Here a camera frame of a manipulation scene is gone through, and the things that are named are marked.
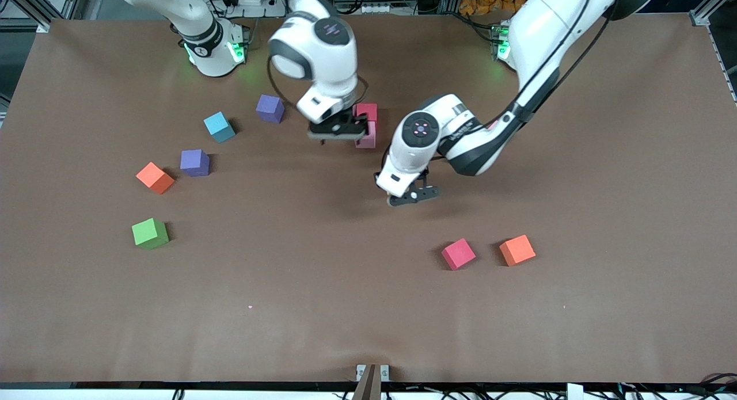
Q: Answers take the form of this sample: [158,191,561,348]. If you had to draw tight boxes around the pink foam block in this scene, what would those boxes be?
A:
[354,121,378,149]

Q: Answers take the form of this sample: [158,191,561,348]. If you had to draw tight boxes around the green foam block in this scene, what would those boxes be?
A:
[132,218,170,250]

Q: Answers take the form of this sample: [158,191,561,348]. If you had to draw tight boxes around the purple foam block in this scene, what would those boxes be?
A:
[180,149,210,177]
[256,94,286,124]

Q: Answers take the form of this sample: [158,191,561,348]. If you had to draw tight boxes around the cyan foam block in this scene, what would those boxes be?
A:
[203,112,237,143]

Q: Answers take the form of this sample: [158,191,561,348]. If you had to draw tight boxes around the orange foam block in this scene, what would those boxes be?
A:
[136,162,175,195]
[499,234,537,267]

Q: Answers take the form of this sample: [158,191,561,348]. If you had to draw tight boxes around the brown paper table cover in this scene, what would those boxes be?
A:
[0,13,737,383]

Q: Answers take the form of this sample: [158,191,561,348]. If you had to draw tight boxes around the orange snack bag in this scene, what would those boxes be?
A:
[459,0,533,16]

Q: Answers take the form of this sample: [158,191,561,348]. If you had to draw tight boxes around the metal table edge bracket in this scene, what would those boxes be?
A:
[352,364,390,400]

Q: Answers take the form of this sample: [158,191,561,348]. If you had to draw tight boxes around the aluminium table edge rail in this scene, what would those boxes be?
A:
[705,25,737,104]

